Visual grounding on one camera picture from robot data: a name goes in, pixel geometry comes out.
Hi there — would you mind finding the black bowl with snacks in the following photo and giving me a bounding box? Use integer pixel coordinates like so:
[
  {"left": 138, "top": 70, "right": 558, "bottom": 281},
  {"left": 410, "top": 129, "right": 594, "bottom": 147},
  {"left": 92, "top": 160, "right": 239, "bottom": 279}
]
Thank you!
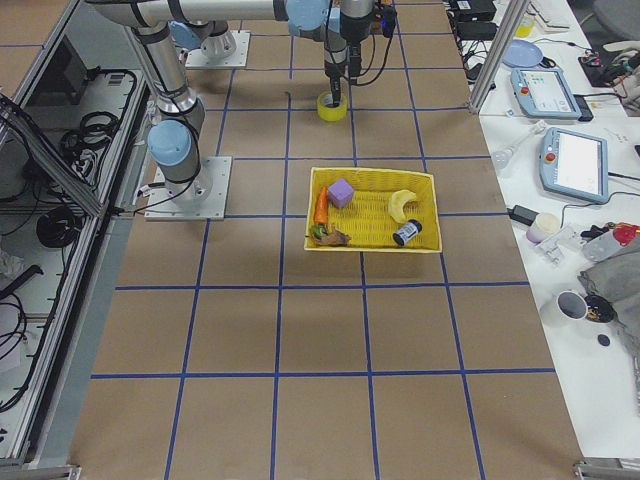
[{"left": 584, "top": 294, "right": 617, "bottom": 323}]

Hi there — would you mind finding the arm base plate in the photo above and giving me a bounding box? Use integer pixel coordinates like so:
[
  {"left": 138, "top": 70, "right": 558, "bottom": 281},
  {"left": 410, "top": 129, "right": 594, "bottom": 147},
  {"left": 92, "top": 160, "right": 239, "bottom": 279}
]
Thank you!
[
  {"left": 142, "top": 156, "right": 232, "bottom": 221},
  {"left": 185, "top": 30, "right": 251, "bottom": 70}
]

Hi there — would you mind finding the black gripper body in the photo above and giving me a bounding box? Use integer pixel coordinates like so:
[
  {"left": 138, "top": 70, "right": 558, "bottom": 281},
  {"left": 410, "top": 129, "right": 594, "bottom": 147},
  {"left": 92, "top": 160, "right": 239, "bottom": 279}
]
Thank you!
[
  {"left": 324, "top": 42, "right": 346, "bottom": 80},
  {"left": 339, "top": 12, "right": 373, "bottom": 57}
]

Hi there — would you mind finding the brown toy animal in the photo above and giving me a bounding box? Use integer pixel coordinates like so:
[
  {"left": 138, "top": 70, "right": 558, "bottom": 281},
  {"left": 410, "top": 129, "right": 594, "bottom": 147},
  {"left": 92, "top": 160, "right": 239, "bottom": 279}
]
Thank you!
[{"left": 315, "top": 229, "right": 351, "bottom": 247}]

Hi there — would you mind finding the orange toy carrot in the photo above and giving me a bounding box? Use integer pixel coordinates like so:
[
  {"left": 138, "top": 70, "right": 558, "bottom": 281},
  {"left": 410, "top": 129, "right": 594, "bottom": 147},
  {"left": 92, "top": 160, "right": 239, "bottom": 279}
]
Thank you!
[{"left": 311, "top": 186, "right": 329, "bottom": 239}]

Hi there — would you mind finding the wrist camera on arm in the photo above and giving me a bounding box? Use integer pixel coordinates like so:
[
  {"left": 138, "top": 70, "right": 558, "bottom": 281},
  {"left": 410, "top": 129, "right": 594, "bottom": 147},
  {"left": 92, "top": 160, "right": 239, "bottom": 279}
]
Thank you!
[{"left": 377, "top": 4, "right": 397, "bottom": 39}]

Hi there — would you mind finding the teach pendant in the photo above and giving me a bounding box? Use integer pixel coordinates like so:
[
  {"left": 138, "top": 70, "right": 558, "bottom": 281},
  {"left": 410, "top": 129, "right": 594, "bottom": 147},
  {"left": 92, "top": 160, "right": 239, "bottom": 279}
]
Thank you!
[
  {"left": 539, "top": 127, "right": 609, "bottom": 204},
  {"left": 510, "top": 68, "right": 582, "bottom": 120}
]

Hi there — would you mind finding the yellow toy banana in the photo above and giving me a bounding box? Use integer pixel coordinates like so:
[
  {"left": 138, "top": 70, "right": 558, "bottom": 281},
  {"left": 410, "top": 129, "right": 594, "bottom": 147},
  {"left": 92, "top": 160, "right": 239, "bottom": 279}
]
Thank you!
[{"left": 387, "top": 189, "right": 418, "bottom": 224}]

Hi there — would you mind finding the yellow tape roll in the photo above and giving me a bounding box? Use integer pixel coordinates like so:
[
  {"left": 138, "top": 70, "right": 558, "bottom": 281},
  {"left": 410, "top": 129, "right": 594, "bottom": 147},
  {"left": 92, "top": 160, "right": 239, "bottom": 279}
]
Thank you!
[{"left": 316, "top": 91, "right": 348, "bottom": 122}]

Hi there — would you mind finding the blue plate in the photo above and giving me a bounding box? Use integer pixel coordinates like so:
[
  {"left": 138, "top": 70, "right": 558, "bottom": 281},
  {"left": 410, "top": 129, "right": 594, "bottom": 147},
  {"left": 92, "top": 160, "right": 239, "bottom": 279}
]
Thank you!
[{"left": 502, "top": 39, "right": 544, "bottom": 68}]

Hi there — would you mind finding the lower teach pendant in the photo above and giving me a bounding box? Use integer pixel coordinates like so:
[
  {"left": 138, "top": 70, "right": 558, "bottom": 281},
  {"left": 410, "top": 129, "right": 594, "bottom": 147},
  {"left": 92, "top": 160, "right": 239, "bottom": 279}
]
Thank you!
[{"left": 539, "top": 127, "right": 609, "bottom": 204}]

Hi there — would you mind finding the upper teach pendant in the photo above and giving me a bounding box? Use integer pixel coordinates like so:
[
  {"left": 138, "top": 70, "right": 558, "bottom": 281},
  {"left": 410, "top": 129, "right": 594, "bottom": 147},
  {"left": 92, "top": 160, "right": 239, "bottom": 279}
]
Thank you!
[{"left": 510, "top": 68, "right": 582, "bottom": 120}]

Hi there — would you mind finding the white purple jar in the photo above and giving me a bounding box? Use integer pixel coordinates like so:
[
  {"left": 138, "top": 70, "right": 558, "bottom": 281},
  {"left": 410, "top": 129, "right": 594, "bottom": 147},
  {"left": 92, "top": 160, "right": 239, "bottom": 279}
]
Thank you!
[{"left": 526, "top": 212, "right": 560, "bottom": 244}]

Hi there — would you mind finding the purple foam cube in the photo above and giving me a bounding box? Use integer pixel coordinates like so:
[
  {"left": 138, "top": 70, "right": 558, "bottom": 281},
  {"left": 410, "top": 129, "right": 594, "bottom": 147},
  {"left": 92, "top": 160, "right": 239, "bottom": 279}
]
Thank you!
[{"left": 328, "top": 178, "right": 355, "bottom": 209}]

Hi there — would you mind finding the aluminium frame post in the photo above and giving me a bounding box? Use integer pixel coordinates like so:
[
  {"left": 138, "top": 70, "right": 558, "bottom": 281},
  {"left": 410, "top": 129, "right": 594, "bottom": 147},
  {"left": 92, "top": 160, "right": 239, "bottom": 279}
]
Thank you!
[{"left": 468, "top": 0, "right": 530, "bottom": 114}]

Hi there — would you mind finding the grey cloth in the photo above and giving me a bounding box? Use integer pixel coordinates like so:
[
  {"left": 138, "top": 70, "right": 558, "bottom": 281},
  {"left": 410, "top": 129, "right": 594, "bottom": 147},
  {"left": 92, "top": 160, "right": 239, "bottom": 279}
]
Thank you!
[{"left": 578, "top": 248, "right": 639, "bottom": 397}]

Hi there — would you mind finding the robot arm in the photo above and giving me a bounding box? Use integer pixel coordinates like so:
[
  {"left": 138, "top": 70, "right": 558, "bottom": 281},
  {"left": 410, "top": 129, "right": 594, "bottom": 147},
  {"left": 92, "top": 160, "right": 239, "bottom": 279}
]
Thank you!
[
  {"left": 169, "top": 15, "right": 348, "bottom": 110},
  {"left": 89, "top": 1, "right": 384, "bottom": 142}
]

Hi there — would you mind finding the yellow woven basket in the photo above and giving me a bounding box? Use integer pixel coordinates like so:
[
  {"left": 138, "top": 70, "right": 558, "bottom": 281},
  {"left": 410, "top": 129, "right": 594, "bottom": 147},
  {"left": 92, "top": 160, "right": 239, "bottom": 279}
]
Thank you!
[{"left": 304, "top": 167, "right": 442, "bottom": 254}]

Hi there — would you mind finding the black power adapter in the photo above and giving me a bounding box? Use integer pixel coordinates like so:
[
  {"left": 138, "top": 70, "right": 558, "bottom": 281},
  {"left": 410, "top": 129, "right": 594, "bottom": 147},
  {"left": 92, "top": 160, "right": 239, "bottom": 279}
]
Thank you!
[{"left": 507, "top": 205, "right": 539, "bottom": 227}]

